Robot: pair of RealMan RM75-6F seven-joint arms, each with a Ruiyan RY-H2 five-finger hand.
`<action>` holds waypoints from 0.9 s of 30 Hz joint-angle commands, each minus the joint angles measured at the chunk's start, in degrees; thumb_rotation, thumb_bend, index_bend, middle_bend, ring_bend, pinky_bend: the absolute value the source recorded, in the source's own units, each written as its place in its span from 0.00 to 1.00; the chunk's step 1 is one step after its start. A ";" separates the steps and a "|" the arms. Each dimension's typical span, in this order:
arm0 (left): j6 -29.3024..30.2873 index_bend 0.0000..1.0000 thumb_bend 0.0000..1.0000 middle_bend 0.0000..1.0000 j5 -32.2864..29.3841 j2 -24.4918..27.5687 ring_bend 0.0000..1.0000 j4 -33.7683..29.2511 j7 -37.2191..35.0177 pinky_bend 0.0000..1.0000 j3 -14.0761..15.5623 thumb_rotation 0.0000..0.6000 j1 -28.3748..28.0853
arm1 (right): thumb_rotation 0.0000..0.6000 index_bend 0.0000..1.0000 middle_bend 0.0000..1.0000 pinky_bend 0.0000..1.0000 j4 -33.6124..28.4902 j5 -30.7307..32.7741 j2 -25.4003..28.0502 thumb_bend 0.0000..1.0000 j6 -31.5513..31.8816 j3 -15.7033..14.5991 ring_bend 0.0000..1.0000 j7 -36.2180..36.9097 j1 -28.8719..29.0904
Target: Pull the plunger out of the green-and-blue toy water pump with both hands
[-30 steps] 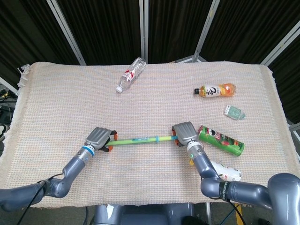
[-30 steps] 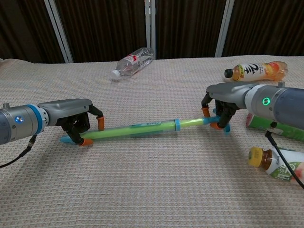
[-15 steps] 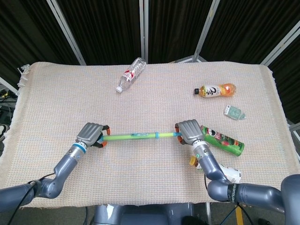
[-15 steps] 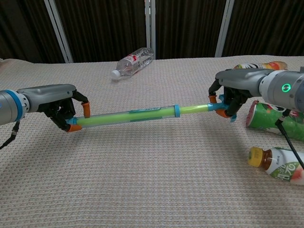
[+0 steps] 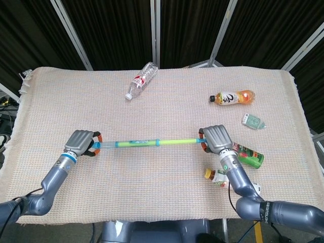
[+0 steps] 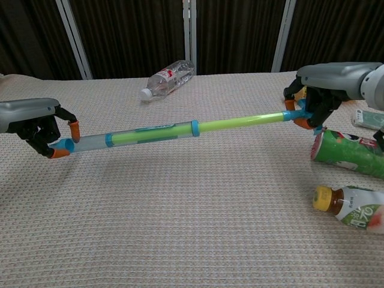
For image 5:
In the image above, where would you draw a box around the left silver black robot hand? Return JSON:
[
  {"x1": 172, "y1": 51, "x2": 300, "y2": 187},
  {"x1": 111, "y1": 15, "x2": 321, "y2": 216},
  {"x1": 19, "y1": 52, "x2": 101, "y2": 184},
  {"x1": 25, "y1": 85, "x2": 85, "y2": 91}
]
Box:
[{"x1": 64, "y1": 130, "x2": 104, "y2": 159}]

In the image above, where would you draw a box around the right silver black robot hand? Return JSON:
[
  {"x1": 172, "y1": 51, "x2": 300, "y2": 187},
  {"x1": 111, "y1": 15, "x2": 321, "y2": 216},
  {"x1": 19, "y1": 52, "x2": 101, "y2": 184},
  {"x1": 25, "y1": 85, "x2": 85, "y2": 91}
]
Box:
[{"x1": 198, "y1": 125, "x2": 234, "y2": 154}]

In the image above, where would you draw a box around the clear plastic tube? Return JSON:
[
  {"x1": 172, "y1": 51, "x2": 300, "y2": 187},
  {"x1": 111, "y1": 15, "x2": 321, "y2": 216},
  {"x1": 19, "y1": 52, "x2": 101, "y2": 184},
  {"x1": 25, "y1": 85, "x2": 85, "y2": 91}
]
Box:
[{"x1": 93, "y1": 138, "x2": 161, "y2": 150}]

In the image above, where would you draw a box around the green blue water pump toy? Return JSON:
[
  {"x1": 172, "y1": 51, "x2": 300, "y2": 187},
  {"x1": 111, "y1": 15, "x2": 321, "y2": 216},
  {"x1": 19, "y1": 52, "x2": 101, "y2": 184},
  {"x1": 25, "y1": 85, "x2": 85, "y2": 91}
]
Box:
[{"x1": 115, "y1": 134, "x2": 208, "y2": 150}]

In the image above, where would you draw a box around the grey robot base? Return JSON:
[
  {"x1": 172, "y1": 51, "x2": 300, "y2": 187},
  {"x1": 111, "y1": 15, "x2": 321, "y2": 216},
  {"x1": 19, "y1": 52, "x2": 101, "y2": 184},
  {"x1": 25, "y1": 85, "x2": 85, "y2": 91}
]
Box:
[{"x1": 101, "y1": 219, "x2": 211, "y2": 243}]

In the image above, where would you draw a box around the green chips can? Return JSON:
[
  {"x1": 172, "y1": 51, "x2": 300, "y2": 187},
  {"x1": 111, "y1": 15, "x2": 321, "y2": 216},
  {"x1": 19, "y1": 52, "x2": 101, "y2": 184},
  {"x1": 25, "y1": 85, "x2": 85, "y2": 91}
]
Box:
[{"x1": 231, "y1": 142, "x2": 265, "y2": 170}]

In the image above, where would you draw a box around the small green tissue packet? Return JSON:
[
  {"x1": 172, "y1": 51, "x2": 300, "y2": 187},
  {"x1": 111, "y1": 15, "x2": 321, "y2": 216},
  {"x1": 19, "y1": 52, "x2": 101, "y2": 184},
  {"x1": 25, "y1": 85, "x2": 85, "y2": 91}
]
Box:
[{"x1": 241, "y1": 113, "x2": 267, "y2": 131}]

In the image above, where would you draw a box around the white drink bottle yellow cap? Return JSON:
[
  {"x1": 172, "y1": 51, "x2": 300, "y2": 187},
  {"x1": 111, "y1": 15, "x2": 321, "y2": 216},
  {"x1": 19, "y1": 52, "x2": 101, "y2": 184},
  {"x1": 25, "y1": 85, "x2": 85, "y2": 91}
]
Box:
[{"x1": 205, "y1": 168, "x2": 262, "y2": 194}]

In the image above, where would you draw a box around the orange juice bottle black cap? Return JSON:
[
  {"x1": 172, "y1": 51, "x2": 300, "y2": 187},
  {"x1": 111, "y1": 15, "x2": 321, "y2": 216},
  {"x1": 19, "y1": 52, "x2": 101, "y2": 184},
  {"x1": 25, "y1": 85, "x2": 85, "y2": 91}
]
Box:
[{"x1": 209, "y1": 90, "x2": 256, "y2": 106}]

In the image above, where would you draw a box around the beige woven tablecloth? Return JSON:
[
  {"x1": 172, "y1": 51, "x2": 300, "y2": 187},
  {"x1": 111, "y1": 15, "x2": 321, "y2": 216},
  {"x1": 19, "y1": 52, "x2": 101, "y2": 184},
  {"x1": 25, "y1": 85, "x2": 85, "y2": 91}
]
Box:
[{"x1": 0, "y1": 65, "x2": 324, "y2": 226}]

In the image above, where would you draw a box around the clear plastic water bottle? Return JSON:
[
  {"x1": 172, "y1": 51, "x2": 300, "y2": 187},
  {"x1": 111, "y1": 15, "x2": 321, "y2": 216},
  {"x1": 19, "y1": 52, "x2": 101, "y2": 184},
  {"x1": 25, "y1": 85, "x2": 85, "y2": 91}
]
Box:
[{"x1": 125, "y1": 61, "x2": 159, "y2": 100}]

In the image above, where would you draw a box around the grey metal table leg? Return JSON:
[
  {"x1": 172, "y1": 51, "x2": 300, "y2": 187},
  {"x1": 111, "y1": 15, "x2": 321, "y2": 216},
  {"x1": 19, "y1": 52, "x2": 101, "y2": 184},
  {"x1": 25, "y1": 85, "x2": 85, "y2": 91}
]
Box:
[{"x1": 222, "y1": 219, "x2": 229, "y2": 243}]

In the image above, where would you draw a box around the dark folding screen panel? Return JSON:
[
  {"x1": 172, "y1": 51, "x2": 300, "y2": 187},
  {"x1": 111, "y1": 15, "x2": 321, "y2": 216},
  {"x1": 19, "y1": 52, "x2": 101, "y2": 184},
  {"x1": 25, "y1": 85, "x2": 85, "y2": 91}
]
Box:
[
  {"x1": 154, "y1": 0, "x2": 238, "y2": 69},
  {"x1": 214, "y1": 0, "x2": 324, "y2": 71},
  {"x1": 0, "y1": 0, "x2": 93, "y2": 102},
  {"x1": 60, "y1": 0, "x2": 156, "y2": 71},
  {"x1": 280, "y1": 27, "x2": 324, "y2": 135}
]

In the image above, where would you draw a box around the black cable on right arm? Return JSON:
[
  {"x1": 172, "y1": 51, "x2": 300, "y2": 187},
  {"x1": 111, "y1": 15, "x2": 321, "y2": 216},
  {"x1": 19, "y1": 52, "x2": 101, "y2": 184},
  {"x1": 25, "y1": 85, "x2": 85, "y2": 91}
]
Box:
[{"x1": 228, "y1": 180, "x2": 238, "y2": 212}]

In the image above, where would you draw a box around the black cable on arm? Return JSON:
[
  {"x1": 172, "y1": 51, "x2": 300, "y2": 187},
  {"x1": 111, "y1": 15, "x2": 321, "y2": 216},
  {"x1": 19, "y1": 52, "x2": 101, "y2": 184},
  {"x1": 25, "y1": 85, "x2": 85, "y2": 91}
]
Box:
[
  {"x1": 228, "y1": 180, "x2": 238, "y2": 212},
  {"x1": 0, "y1": 187, "x2": 44, "y2": 232}
]

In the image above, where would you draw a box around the cable clutter beside table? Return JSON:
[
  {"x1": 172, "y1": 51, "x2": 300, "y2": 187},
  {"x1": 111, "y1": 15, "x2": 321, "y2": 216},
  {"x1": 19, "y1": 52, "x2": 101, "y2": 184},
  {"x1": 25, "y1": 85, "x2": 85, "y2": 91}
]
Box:
[{"x1": 0, "y1": 93, "x2": 20, "y2": 146}]

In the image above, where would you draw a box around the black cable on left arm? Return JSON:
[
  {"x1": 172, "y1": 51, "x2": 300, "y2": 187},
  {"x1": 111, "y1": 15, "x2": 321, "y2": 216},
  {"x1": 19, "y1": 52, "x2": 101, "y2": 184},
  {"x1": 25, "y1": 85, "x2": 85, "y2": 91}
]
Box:
[{"x1": 0, "y1": 187, "x2": 44, "y2": 232}]

